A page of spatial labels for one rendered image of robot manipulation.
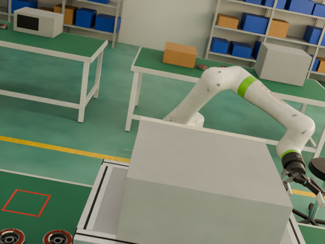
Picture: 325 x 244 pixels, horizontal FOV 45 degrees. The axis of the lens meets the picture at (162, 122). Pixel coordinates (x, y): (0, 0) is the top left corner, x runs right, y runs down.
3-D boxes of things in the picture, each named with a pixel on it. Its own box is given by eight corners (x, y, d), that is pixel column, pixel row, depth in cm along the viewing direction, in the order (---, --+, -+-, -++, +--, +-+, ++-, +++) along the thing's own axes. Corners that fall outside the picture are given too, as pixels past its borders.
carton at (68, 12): (59, 18, 774) (60, 3, 763) (77, 21, 775) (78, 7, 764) (52, 21, 737) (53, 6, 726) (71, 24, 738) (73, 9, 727)
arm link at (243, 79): (214, 82, 201) (223, 61, 194) (229, 81, 209) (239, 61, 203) (239, 101, 190) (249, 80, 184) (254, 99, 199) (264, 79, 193)
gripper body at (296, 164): (289, 158, 167) (294, 172, 159) (307, 164, 167) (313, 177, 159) (281, 172, 170) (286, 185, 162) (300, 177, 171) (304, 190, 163)
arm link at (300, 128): (253, 99, 198) (240, 101, 191) (263, 80, 193) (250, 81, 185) (311, 143, 178) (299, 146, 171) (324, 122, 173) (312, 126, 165)
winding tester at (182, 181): (131, 167, 141) (140, 115, 133) (249, 189, 142) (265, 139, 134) (114, 239, 105) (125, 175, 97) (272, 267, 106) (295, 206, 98)
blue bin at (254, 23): (239, 26, 763) (243, 11, 752) (260, 30, 765) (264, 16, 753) (243, 30, 725) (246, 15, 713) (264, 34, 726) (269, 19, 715)
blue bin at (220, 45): (210, 47, 782) (212, 36, 773) (223, 49, 783) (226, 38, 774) (212, 52, 743) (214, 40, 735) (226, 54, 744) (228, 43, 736)
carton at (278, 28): (262, 31, 765) (266, 16, 754) (280, 34, 766) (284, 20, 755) (266, 35, 728) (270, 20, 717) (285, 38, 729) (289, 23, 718)
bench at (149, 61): (131, 103, 503) (140, 46, 474) (297, 134, 509) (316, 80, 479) (121, 132, 421) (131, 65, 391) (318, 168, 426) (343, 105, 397)
